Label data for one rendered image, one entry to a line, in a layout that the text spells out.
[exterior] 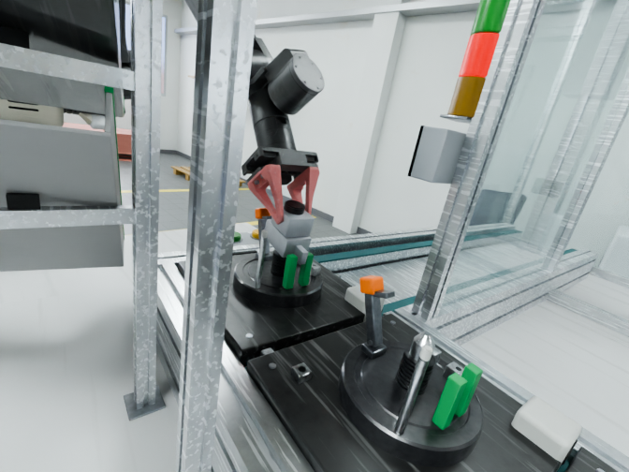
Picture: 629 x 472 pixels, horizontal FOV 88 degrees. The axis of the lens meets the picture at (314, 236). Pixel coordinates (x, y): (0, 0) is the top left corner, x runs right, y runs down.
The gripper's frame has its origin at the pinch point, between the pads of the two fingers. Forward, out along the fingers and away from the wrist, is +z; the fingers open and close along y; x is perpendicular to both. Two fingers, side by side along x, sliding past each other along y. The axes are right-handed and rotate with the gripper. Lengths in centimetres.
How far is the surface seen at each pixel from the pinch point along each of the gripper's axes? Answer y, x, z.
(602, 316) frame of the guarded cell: 82, -9, 33
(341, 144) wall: 263, 232, -172
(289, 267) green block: -2.0, 0.6, 7.1
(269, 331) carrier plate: -7.5, -0.2, 14.8
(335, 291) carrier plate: 7.5, 3.7, 11.7
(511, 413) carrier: 9.4, -17.5, 28.5
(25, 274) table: -33, 43, -5
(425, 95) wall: 278, 115, -163
